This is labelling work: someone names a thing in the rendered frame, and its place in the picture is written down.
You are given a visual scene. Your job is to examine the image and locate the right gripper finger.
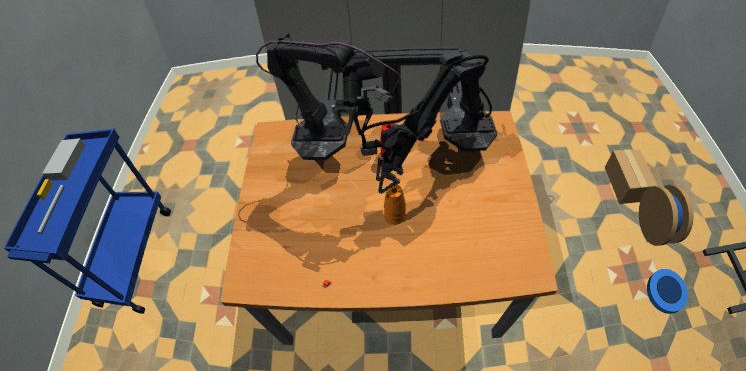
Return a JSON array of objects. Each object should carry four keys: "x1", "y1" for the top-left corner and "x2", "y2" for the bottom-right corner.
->
[
  {"x1": 353, "y1": 110, "x2": 373, "y2": 135},
  {"x1": 332, "y1": 107, "x2": 357, "y2": 135}
]

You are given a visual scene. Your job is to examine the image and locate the orange cup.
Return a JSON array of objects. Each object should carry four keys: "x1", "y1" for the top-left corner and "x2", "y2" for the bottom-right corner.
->
[
  {"x1": 385, "y1": 214, "x2": 406, "y2": 225},
  {"x1": 384, "y1": 190, "x2": 406, "y2": 220},
  {"x1": 384, "y1": 185, "x2": 406, "y2": 215}
]

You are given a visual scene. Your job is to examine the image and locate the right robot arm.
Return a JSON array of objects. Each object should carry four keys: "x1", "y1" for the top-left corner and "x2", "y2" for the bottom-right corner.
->
[{"x1": 267, "y1": 33, "x2": 384, "y2": 141}]

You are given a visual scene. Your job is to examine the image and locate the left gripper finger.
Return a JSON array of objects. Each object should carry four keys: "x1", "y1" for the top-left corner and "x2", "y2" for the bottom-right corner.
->
[
  {"x1": 376, "y1": 158, "x2": 384, "y2": 181},
  {"x1": 378, "y1": 171, "x2": 401, "y2": 194}
]

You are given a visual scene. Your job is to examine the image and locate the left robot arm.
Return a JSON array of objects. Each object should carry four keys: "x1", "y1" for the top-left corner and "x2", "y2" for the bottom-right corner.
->
[{"x1": 381, "y1": 49, "x2": 495, "y2": 153}]

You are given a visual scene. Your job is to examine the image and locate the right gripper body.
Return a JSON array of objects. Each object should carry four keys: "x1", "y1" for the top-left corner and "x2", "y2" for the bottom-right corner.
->
[{"x1": 332, "y1": 81, "x2": 390, "y2": 111}]

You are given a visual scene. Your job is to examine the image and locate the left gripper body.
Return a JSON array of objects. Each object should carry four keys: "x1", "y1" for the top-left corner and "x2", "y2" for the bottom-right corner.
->
[{"x1": 366, "y1": 139, "x2": 409, "y2": 179}]

